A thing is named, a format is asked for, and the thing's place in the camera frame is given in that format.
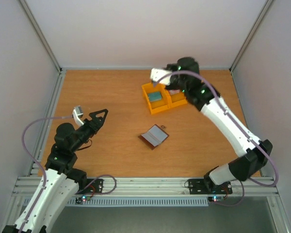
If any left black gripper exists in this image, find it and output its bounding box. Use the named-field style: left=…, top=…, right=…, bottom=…
left=70, top=109, right=108, bottom=152

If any brown leather card holder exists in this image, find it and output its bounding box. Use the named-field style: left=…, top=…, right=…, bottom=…
left=138, top=124, right=169, bottom=150

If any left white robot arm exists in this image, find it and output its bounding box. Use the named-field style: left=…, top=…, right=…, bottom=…
left=2, top=106, right=108, bottom=233

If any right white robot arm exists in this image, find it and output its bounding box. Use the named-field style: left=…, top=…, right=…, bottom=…
left=165, top=57, right=273, bottom=193

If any teal card stack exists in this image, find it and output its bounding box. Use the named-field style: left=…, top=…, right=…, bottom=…
left=147, top=91, right=162, bottom=102

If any red circle card stack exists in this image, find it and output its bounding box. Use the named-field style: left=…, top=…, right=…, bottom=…
left=168, top=90, right=180, bottom=95

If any yellow three-compartment bin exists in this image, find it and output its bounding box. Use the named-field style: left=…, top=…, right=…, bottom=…
left=141, top=83, right=188, bottom=115

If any left circuit board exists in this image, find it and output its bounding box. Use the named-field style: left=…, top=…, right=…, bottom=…
left=75, top=196, right=91, bottom=204

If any circuit board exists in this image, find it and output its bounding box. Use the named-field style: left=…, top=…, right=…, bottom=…
left=75, top=196, right=91, bottom=204
left=208, top=196, right=225, bottom=203

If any right circuit board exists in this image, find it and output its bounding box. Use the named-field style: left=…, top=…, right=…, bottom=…
left=208, top=196, right=225, bottom=203

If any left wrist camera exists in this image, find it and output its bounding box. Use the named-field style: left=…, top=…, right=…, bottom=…
left=72, top=105, right=84, bottom=126

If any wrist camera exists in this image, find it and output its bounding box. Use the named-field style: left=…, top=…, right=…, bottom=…
left=72, top=105, right=84, bottom=126
left=150, top=68, right=172, bottom=85

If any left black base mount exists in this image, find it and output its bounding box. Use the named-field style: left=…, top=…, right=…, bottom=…
left=77, top=179, right=104, bottom=195

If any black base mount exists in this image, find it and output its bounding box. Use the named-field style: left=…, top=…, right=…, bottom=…
left=77, top=179, right=104, bottom=195
left=184, top=178, right=233, bottom=195

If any aluminium front rail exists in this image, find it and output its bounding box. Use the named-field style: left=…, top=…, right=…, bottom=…
left=12, top=177, right=279, bottom=197

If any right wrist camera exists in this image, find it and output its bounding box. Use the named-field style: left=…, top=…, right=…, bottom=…
left=150, top=68, right=172, bottom=85

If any grey slotted cable duct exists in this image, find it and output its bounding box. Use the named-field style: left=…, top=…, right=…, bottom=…
left=66, top=197, right=209, bottom=207

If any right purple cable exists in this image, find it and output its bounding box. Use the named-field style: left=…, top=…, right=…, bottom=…
left=152, top=71, right=280, bottom=207

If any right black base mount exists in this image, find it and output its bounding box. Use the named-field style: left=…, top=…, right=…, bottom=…
left=184, top=178, right=233, bottom=195

